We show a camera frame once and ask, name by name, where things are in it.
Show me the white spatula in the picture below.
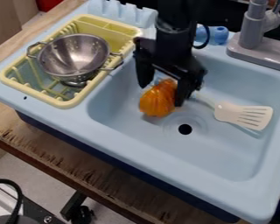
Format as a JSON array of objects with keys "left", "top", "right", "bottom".
[{"left": 189, "top": 92, "right": 275, "bottom": 131}]

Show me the orange toy pumpkin slice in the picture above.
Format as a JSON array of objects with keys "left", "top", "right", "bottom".
[{"left": 138, "top": 78, "right": 179, "bottom": 118}]

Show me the silver strainer pot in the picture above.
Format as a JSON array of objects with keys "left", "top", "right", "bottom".
[{"left": 25, "top": 33, "right": 125, "bottom": 88}]

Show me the yellow dish rack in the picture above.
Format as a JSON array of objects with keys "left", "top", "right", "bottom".
[{"left": 0, "top": 13, "right": 143, "bottom": 109}]

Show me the light blue toy sink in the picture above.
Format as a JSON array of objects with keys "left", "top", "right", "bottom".
[{"left": 0, "top": 0, "right": 280, "bottom": 224}]

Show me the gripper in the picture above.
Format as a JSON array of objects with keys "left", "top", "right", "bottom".
[{"left": 131, "top": 17, "right": 208, "bottom": 108}]

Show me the grey tap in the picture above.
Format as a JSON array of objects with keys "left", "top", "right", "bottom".
[{"left": 225, "top": 0, "right": 280, "bottom": 72}]

